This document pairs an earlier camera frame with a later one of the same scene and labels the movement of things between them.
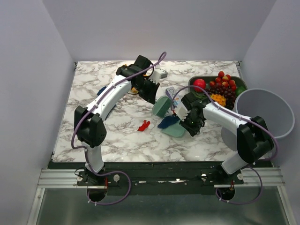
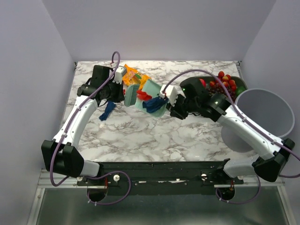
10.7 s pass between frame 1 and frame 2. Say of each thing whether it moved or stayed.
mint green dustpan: moved
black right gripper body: moved
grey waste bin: stayed
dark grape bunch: stayed
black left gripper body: moved
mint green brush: moved
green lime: stayed
